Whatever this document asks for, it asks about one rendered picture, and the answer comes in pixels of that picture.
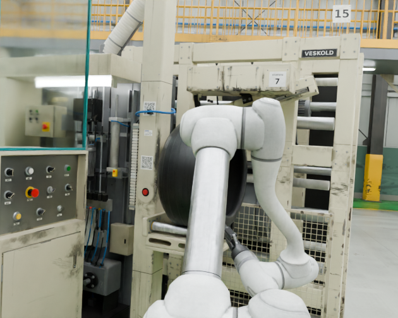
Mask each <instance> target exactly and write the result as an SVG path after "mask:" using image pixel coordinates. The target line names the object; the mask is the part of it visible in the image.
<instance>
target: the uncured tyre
mask: <svg viewBox="0 0 398 318"><path fill-rule="evenodd" d="M195 162H196V158H195V156H194V154H193V150H192V147H189V146H187V145H186V144H185V143H184V142H183V140H182V139H181V137H180V124H179V125H178V126H177V127H176V128H175V129H174V130H173V131H172V132H171V133H170V135H169V136H168V138H167V139H166V141H165V144H164V147H163V149H162V153H161V155H160V160H159V167H158V176H157V183H158V192H159V198H160V202H161V205H162V207H163V209H164V211H165V212H166V214H167V216H168V217H169V219H170V220H171V221H172V222H173V223H174V224H176V225H180V226H184V227H187V226H188V219H189V213H190V204H191V192H192V186H193V177H194V171H195ZM247 170H248V161H247V152H246V150H244V149H236V152H235V154H234V156H233V158H232V159H231V160H230V162H229V178H228V187H227V204H226V220H225V224H226V225H227V226H229V225H230V224H231V223H233V221H234V220H235V219H236V217H237V215H238V213H239V210H240V209H241V205H242V203H243V198H244V193H245V189H246V180H247Z"/></svg>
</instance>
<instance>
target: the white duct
mask: <svg viewBox="0 0 398 318"><path fill-rule="evenodd" d="M144 17H145V0H134V1H133V2H132V3H131V5H130V6H129V8H128V9H127V10H126V12H125V13H124V15H123V16H122V18H121V19H120V20H119V23H117V25H116V27H115V28H114V29H113V31H112V32H111V34H110V35H109V36H108V38H107V40H106V41H105V42H104V43H105V47H104V50H103V52H104V53H112V54H115V55H117V54H118V52H119V51H120V50H121V47H122V46H123V45H124V44H125V43H126V41H127V40H128V39H129V37H130V35H131V34H132V33H133V31H134V30H135V28H136V27H137V26H138V24H139V22H142V21H143V20H144Z"/></svg>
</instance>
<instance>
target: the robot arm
mask: <svg viewBox="0 0 398 318"><path fill-rule="evenodd" d="M242 124H243V125H242ZM241 136H242V137H241ZM180 137H181V139H182V140H183V142H184V143H185V144H186V145H187V146H189V147H192V150H193V154H194V156H195V158H196V162H195V171H194V177H193V186H192V192H191V204H190V213H189V219H188V229H187V234H186V243H185V249H184V259H183V268H182V273H181V276H179V277H177V278H176V279H175V280H174V281H173V282H172V283H171V284H170V285H169V289H168V291H167V294H166V296H165V299H164V300H157V301H156V302H154V303H153V304H152V305H151V306H150V307H149V308H148V310H147V312H146V313H145V315H144V317H143V318H311V317H310V314H309V312H308V309H307V308H306V305H305V303H304V302H303V300H302V299H301V298H300V297H299V296H297V295H295V294H293V293H291V292H289V291H285V290H288V289H292V288H297V287H300V286H304V285H307V284H308V283H311V282H312V281H313V280H314V279H315V278H316V277H317V276H318V272H319V267H318V264H317V262H316V260H315V259H314V258H312V257H310V256H308V255H307V254H306V253H305V252H304V246H303V239H302V236H301V234H300V232H299V230H298V228H297V227H296V225H295V224H294V222H293V221H292V219H291V218H290V217H289V215H288V214H287V212H286V211H285V209H284V208H283V207H282V205H281V203H280V202H279V200H278V199H277V196H276V194H275V181H276V178H277V174H278V171H279V167H280V163H281V161H282V155H283V151H284V146H285V140H286V125H285V120H284V114H283V112H282V108H281V106H280V102H279V101H277V100H274V99H271V98H261V99H258V100H256V101H254V102H253V106H252V107H237V106H232V105H205V106H200V107H196V108H193V109H190V110H188V111H187V112H186V113H184V114H183V116H182V118H181V123H180ZM236 149H244V150H250V151H251V164H252V169H253V180H254V187H255V194H256V197H257V199H258V202H259V204H260V206H261V207H262V209H263V210H264V212H265V213H266V214H267V216H268V217H269V218H270V219H271V220H272V221H273V223H274V224H275V225H276V227H277V228H278V229H279V230H280V231H281V232H282V234H283V235H284V236H285V238H286V240H287V248H286V249H285V250H283V251H282V252H281V253H280V256H279V257H278V258H277V261H274V262H260V261H259V260H258V259H257V257H256V255H255V254H254V253H253V252H252V251H250V250H249V248H247V246H245V245H241V243H240V242H239V241H238V239H237V238H236V237H237V236H238V235H237V234H236V233H234V231H233V230H232V229H231V228H230V227H227V225H226V224H225V220H226V204H227V187H228V178H229V162H230V160H231V159H232V158H233V156H234V154H235V152H236ZM224 238H226V242H227V244H228V246H229V248H230V250H231V258H232V259H233V261H234V267H235V268H236V270H237V271H238V273H239V275H240V277H241V281H242V284H243V285H244V287H245V289H246V291H247V292H248V293H249V294H250V296H251V297H252V298H251V299H250V301H249V305H247V306H244V307H239V308H235V307H231V300H230V294H229V290H228V289H227V287H226V286H225V284H224V283H223V282H222V281H221V271H222V255H223V246H224ZM237 309H238V314H237Z"/></svg>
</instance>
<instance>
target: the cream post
mask: <svg viewBox="0 0 398 318"><path fill-rule="evenodd" d="M176 2H177V0H145V17H144V31H143V57H142V83H141V97H140V111H142V110H143V103H144V102H156V104H155V110H159V111H163V112H170V111H171V99H172V75H173V62H174V38H175V26H176ZM170 123H171V115H170V114H161V113H155V116H154V115H143V113H140V123H139V137H138V163H137V177H136V203H135V229H134V242H133V269H132V282H131V308H130V318H143V317H144V315H145V313H146V312H147V310H148V308H149V307H150V306H151V305H152V304H153V303H154V302H156V301H157V300H161V293H162V270H163V256H164V253H163V252H159V251H156V250H150V249H146V248H145V246H146V244H145V241H146V237H144V236H142V224H143V218H144V217H146V216H150V215H154V214H157V213H161V212H163V211H164V209H163V207H162V205H161V202H160V198H159V192H158V183H157V176H158V167H159V160H160V155H161V153H162V149H163V147H164V144H165V141H166V139H167V138H168V136H169V135H170ZM145 130H152V136H144V131H145ZM141 155H145V156H153V167H152V170H144V169H141ZM145 189H146V190H147V191H148V194H147V195H144V194H143V190H145Z"/></svg>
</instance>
